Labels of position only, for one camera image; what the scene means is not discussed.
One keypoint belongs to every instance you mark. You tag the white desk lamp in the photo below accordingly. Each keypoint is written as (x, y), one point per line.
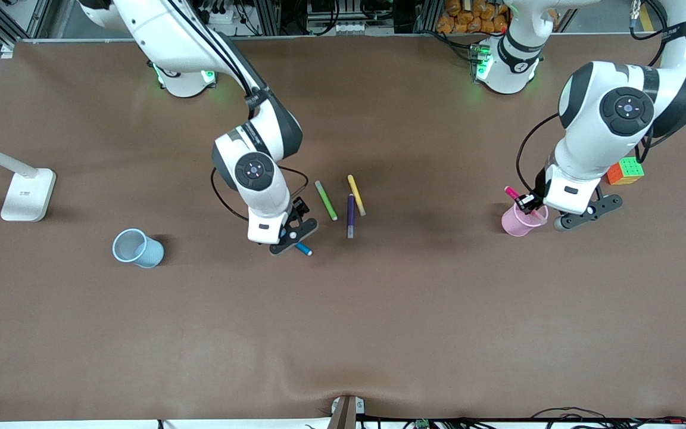
(27, 196)

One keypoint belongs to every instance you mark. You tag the metal table edge bracket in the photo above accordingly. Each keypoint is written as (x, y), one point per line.
(346, 414)

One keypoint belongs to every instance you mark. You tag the green marker pen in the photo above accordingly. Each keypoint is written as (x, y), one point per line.
(326, 201)

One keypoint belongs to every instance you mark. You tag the pink plastic cup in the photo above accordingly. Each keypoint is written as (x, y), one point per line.
(513, 225)

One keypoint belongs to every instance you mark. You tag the colourful puzzle cube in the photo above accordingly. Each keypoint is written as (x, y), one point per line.
(629, 171)

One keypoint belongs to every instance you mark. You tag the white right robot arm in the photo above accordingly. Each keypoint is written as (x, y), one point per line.
(188, 42)

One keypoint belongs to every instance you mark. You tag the white power strip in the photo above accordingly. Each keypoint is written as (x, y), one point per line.
(351, 27)

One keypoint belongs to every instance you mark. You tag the light blue plastic cup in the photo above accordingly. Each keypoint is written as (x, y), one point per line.
(146, 253)

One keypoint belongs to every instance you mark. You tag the orange lumpy objects pile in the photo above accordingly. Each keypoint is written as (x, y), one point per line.
(468, 18)

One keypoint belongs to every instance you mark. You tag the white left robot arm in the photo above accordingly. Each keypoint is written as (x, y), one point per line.
(605, 95)

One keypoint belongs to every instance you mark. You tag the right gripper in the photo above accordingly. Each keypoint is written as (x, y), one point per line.
(299, 208)

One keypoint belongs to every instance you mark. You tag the purple marker pen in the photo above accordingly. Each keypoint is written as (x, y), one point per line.
(351, 220)

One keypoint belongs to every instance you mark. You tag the yellow marker pen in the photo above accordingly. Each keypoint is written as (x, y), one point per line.
(355, 193)

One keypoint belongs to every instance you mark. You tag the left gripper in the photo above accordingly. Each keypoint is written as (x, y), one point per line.
(538, 187)

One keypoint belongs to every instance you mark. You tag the blue marker pen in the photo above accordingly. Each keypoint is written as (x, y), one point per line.
(304, 249)

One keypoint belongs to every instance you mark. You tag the pink marker pen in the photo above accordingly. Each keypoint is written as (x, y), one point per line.
(511, 192)

